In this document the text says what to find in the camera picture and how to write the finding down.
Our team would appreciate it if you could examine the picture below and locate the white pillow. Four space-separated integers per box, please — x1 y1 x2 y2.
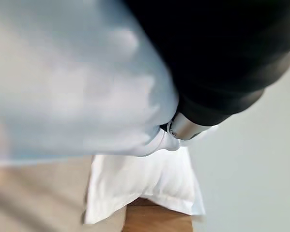
83 145 206 225

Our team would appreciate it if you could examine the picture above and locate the wooden bed headboard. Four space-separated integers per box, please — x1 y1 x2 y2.
122 197 194 232

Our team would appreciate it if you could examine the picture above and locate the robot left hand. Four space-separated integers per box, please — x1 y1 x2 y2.
122 0 290 147

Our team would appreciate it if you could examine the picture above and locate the white duvet cover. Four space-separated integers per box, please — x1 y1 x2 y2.
0 0 220 168

